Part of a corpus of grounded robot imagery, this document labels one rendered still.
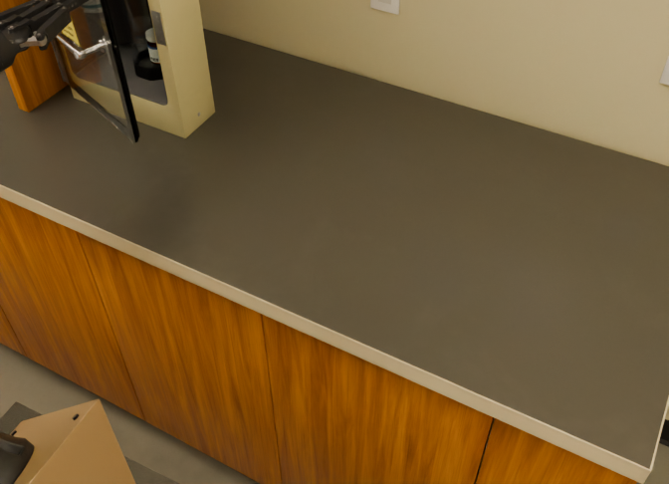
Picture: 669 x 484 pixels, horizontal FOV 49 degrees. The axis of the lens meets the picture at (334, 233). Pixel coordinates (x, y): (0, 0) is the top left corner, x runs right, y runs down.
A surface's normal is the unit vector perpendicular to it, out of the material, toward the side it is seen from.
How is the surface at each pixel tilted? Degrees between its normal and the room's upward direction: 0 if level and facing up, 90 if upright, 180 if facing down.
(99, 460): 90
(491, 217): 0
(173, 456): 0
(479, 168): 0
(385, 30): 90
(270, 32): 90
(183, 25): 90
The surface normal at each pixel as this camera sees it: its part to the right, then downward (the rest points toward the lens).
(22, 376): 0.00, -0.70
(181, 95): 0.88, 0.34
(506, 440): -0.48, 0.62
